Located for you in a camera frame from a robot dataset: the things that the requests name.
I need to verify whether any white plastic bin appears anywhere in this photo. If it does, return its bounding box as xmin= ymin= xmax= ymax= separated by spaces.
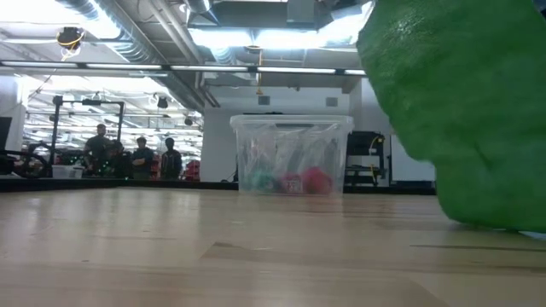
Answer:
xmin=51 ymin=165 xmax=85 ymax=180

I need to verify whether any green elastic bandage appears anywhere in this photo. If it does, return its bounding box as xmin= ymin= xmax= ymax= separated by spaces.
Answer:
xmin=356 ymin=0 xmax=546 ymax=234

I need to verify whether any ceiling cable reel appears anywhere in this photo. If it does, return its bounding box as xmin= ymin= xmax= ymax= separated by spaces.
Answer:
xmin=56 ymin=26 xmax=85 ymax=61

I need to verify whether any teal bandage roll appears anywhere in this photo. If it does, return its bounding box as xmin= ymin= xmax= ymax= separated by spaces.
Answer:
xmin=249 ymin=169 xmax=276 ymax=194

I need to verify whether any white rolling whiteboard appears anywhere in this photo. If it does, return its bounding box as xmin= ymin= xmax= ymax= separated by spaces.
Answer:
xmin=390 ymin=134 xmax=437 ymax=182

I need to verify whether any red bandage roll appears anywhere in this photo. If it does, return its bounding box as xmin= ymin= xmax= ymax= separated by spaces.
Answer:
xmin=302 ymin=166 xmax=334 ymax=195

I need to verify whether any pink bandage roll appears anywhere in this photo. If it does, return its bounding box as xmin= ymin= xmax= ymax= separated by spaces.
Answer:
xmin=279 ymin=172 xmax=305 ymax=194

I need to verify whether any clear plastic storage box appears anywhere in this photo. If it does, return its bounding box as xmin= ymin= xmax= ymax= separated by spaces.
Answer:
xmin=229 ymin=113 xmax=355 ymax=197

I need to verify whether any person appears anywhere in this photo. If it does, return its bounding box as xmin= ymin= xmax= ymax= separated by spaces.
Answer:
xmin=160 ymin=136 xmax=183 ymax=180
xmin=84 ymin=123 xmax=114 ymax=177
xmin=131 ymin=136 xmax=155 ymax=178

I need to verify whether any black equipment cart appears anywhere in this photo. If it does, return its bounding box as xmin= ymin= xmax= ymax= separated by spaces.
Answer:
xmin=344 ymin=130 xmax=387 ymax=187

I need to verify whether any black background gantry frame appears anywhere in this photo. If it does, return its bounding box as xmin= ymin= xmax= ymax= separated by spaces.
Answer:
xmin=49 ymin=96 xmax=125 ymax=178

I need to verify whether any black curved equipment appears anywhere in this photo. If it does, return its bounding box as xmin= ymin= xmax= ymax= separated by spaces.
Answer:
xmin=0 ymin=148 xmax=49 ymax=178

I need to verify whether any overhead LED light bar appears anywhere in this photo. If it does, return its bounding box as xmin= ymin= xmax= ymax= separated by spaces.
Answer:
xmin=0 ymin=61 xmax=369 ymax=78

